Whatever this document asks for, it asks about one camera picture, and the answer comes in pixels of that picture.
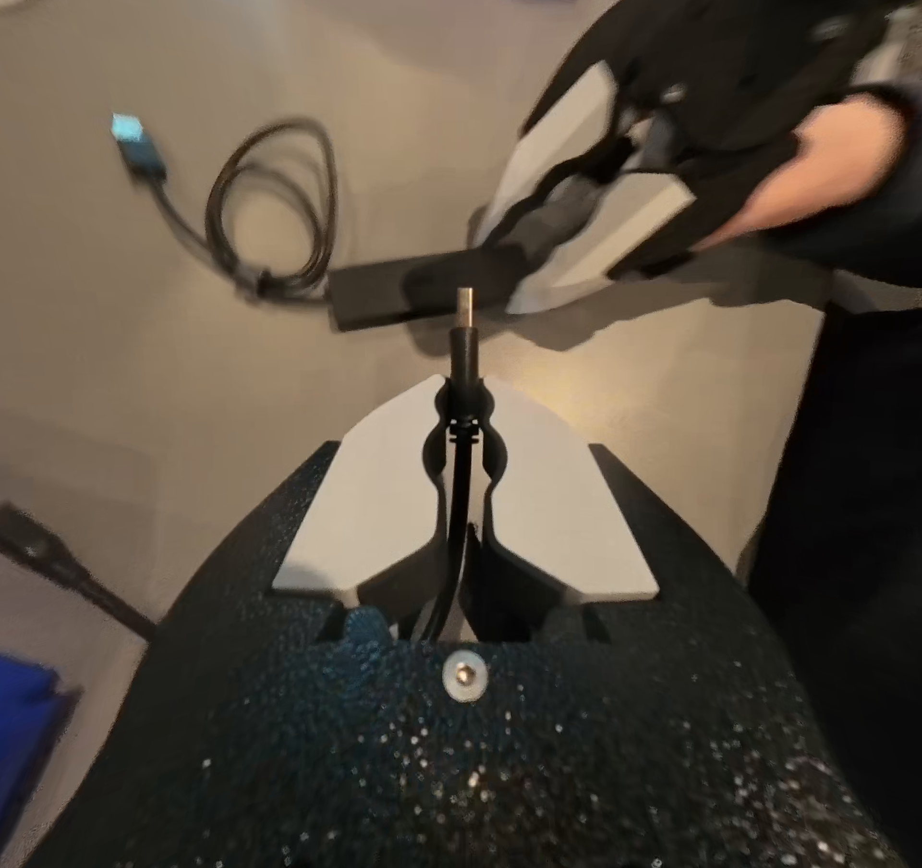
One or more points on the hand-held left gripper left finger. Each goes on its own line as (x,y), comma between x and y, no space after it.
(367,493)

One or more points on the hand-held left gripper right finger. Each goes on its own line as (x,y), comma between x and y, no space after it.
(569,508)

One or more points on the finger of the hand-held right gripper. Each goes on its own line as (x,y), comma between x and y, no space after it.
(634,227)
(554,140)

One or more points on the blue storage bin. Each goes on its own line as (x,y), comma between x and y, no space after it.
(25,724)

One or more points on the person's right hand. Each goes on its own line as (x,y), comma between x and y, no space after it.
(828,162)

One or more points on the person's torso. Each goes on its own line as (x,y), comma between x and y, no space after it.
(850,522)

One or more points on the black flat desk plate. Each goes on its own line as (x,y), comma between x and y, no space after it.
(50,558)

